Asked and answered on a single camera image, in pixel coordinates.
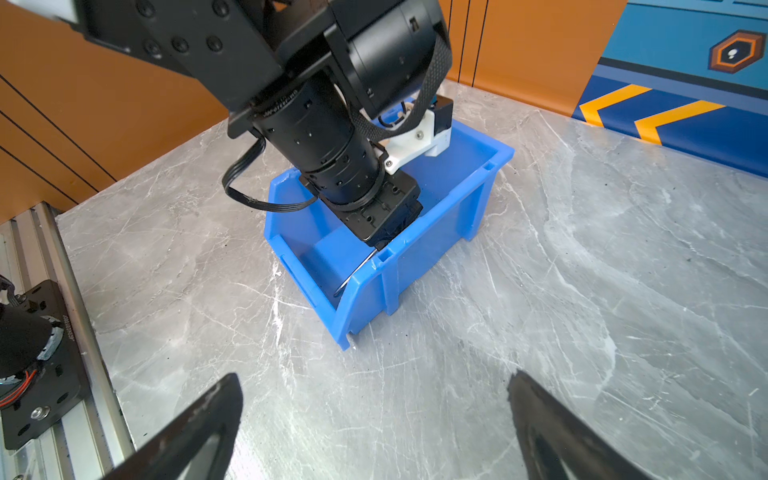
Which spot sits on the aluminium front rail frame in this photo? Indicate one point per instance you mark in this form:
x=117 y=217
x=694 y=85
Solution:
x=68 y=423

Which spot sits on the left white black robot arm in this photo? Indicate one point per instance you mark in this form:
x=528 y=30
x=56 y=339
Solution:
x=324 y=82

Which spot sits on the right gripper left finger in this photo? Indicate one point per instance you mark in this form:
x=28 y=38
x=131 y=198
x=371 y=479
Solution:
x=197 y=444

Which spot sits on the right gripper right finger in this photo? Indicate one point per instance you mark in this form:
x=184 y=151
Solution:
x=555 y=443

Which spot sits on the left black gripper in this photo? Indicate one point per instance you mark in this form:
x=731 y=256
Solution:
x=391 y=211

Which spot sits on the blue plastic storage bin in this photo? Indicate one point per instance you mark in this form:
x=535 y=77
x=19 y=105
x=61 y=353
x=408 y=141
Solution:
x=319 y=252

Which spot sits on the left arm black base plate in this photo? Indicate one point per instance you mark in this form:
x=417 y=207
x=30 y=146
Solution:
x=42 y=372

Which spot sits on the black handled screwdriver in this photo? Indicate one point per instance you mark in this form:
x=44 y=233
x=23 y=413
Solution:
x=339 y=291

